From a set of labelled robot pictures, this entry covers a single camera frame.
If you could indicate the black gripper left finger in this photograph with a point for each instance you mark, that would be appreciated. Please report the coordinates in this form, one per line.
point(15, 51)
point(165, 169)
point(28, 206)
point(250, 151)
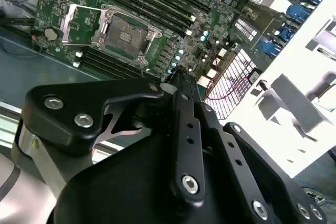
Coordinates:
point(65, 108)

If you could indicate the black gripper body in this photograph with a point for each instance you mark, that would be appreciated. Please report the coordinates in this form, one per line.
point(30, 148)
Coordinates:
point(118, 195)

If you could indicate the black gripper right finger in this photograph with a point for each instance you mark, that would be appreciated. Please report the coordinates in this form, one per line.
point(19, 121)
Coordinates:
point(225, 140)

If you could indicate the metal socket cover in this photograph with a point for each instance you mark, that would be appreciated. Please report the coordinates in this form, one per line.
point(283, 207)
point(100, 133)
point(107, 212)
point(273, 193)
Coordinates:
point(67, 24)

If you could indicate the metal locking lever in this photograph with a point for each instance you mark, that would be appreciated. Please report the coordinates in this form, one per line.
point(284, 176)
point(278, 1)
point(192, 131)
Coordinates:
point(86, 6)

